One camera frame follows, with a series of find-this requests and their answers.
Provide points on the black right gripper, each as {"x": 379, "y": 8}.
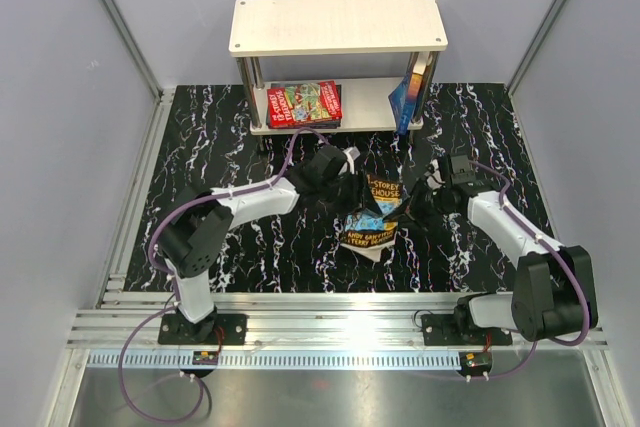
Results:
{"x": 412, "y": 206}

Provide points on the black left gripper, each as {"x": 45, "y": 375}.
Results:
{"x": 357, "y": 199}

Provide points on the black treehouse book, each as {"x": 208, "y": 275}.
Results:
{"x": 369, "y": 230}

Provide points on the red treehouse book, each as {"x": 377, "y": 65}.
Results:
{"x": 305, "y": 103}

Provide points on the blue orange sunset book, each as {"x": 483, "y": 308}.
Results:
{"x": 404, "y": 98}

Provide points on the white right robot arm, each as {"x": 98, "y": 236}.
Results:
{"x": 553, "y": 296}

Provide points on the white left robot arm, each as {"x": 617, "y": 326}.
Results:
{"x": 190, "y": 238}

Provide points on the white two-tier shelf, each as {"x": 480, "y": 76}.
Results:
{"x": 286, "y": 28}

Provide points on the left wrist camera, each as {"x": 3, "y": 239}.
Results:
{"x": 351, "y": 155}

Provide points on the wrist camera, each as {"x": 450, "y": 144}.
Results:
{"x": 455, "y": 170}
{"x": 351, "y": 155}

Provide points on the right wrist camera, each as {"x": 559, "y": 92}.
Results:
{"x": 455, "y": 170}

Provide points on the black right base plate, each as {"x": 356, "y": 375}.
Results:
{"x": 441, "y": 330}

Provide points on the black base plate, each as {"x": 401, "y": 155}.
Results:
{"x": 441, "y": 330}
{"x": 228, "y": 328}

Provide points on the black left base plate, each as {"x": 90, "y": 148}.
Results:
{"x": 228, "y": 328}

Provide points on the aluminium front rail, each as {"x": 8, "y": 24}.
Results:
{"x": 287, "y": 321}

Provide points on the white slotted cable duct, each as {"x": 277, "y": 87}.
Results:
{"x": 276, "y": 360}

